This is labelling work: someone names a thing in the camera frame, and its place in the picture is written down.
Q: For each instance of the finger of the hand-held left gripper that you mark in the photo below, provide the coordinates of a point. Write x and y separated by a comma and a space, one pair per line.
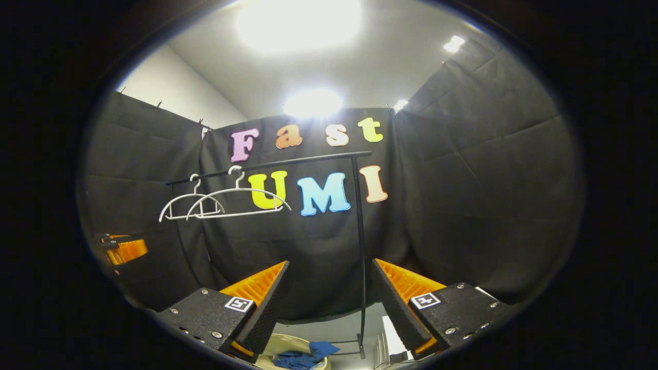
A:
131, 252
115, 236

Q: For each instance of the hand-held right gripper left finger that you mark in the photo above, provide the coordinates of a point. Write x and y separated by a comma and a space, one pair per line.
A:
267, 303

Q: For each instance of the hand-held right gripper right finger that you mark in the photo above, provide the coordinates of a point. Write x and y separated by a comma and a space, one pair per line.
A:
393, 308

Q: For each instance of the cream laundry hamper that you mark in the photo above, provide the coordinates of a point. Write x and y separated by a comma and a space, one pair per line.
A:
288, 339

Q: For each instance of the black metal clothes rack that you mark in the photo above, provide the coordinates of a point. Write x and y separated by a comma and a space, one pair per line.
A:
358, 231

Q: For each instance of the white plastic hanger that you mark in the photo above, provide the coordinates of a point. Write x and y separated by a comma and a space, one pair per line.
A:
195, 194
239, 189

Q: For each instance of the white flat board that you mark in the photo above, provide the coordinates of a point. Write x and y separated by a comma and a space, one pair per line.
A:
393, 341

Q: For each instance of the black backdrop cloth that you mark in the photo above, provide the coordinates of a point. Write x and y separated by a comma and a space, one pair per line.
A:
462, 205

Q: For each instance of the ceiling light panel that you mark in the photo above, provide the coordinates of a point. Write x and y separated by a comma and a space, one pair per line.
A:
298, 23
454, 44
312, 104
401, 105

